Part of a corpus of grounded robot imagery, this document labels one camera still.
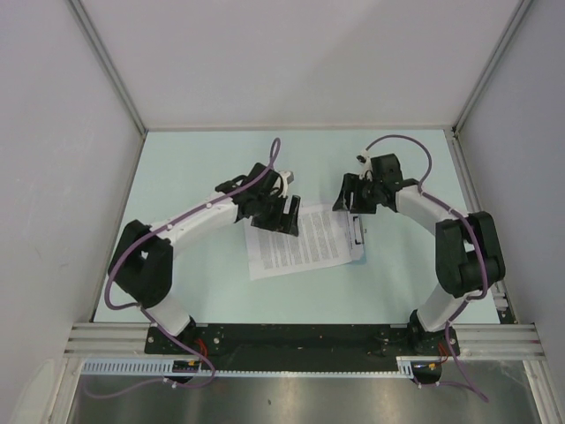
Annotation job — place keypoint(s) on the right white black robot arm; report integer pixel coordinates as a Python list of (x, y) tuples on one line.
[(467, 251)]

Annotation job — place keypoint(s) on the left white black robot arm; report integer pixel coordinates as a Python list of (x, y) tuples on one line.
[(142, 264)]

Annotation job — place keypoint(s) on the white paper sheet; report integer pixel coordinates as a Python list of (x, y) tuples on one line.
[(320, 244)]

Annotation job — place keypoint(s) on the white slotted cable duct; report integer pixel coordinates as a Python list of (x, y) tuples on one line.
[(191, 368)]

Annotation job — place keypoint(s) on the left aluminium corner post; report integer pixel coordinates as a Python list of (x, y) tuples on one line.
[(101, 53)]

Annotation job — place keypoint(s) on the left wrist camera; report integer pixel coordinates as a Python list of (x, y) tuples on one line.
[(286, 177)]

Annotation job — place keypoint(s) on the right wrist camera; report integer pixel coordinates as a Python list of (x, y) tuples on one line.
[(364, 160)]

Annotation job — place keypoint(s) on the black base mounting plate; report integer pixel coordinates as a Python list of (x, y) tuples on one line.
[(316, 347)]

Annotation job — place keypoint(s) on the right aluminium corner post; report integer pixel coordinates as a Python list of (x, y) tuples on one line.
[(517, 18)]

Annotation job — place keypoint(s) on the light blue clipboard folder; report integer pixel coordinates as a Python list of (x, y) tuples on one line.
[(357, 253)]

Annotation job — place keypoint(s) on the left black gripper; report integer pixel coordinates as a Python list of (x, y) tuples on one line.
[(281, 222)]

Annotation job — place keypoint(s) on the aluminium corner post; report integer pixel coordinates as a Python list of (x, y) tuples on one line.
[(517, 18), (101, 53)]

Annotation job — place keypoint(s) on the aluminium front rail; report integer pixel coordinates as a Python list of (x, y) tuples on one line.
[(478, 341)]

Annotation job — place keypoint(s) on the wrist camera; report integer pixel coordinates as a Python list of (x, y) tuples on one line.
[(364, 160), (286, 177)]

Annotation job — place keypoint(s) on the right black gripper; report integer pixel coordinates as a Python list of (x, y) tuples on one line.
[(351, 184)]

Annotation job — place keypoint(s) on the metal clipboard clip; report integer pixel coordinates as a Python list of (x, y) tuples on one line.
[(357, 230)]

